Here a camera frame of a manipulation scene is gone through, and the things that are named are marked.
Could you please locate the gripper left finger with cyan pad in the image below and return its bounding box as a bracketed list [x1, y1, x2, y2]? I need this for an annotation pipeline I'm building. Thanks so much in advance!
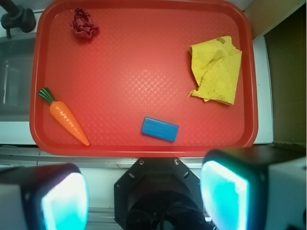
[0, 163, 89, 230]

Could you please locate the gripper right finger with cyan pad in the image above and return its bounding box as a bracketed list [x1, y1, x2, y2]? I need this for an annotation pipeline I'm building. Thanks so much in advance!
[200, 146, 307, 230]

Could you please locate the orange toy carrot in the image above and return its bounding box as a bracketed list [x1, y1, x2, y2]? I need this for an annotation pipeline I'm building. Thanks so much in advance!
[38, 88, 90, 147]

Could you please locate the blue rectangular block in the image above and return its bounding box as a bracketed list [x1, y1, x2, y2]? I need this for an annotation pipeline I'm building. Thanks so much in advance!
[142, 117, 179, 142]

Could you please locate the yellow cloth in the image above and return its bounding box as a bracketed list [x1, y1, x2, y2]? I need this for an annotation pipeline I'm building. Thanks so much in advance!
[189, 35, 242, 105]

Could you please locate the red plastic tray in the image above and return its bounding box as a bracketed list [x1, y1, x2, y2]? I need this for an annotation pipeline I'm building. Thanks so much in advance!
[30, 0, 258, 158]

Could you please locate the metal sink basin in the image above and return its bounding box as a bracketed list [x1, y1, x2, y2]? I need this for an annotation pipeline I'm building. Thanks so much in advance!
[0, 36, 35, 122]

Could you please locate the crumpled dark red cloth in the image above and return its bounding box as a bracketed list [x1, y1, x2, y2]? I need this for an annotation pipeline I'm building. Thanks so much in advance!
[70, 8, 99, 39]

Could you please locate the black clamp knob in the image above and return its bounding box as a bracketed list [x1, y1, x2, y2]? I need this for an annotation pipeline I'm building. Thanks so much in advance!
[0, 0, 36, 39]

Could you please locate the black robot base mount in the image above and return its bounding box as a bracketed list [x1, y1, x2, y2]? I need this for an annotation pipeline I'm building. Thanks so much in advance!
[114, 158, 211, 230]

